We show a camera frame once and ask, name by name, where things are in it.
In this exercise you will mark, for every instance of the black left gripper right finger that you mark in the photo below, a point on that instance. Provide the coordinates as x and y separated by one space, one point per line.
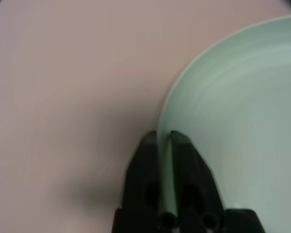
194 179

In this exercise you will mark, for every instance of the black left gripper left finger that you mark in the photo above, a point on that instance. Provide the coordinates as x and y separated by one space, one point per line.
143 174

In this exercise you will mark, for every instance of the mint green plate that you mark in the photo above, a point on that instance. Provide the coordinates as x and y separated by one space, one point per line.
245 109

